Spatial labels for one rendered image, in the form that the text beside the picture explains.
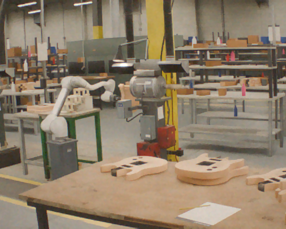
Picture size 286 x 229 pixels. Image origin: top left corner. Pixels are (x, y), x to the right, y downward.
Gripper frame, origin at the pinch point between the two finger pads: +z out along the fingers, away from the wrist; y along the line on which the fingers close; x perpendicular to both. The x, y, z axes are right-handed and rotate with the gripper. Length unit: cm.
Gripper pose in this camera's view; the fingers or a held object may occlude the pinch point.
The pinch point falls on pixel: (128, 98)
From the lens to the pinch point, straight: 574.5
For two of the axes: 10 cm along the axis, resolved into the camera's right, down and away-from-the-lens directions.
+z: 8.4, 0.6, -5.4
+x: -0.7, -9.7, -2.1
